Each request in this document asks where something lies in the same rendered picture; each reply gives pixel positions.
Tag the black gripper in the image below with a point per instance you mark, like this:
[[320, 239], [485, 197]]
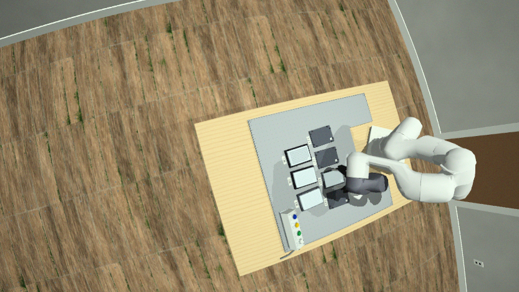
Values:
[[342, 169]]

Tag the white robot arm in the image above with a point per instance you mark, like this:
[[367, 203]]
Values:
[[454, 181]]

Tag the white button panel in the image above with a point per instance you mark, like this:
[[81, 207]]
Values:
[[292, 230]]

